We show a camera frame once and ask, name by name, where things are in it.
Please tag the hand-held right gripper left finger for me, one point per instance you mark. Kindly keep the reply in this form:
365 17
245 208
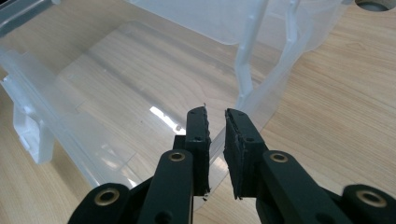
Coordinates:
196 149

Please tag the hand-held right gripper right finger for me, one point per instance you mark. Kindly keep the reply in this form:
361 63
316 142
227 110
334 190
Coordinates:
246 155

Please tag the clear plastic storage box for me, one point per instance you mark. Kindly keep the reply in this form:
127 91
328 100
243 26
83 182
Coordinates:
46 102

